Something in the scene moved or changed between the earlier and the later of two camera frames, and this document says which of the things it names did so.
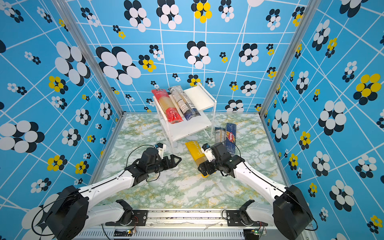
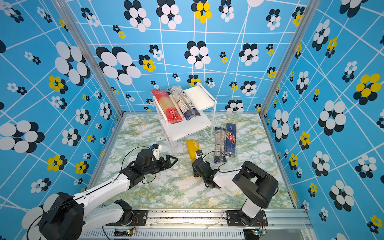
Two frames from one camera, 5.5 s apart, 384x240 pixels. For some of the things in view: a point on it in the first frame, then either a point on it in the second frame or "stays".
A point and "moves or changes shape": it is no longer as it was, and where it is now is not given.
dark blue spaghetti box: [230, 138] stays
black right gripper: [203, 169] -> [194, 172]
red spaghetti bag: [173, 115] stays
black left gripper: [172, 161] stays
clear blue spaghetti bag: [189, 111] stays
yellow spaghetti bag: [199, 157] moves or changes shape
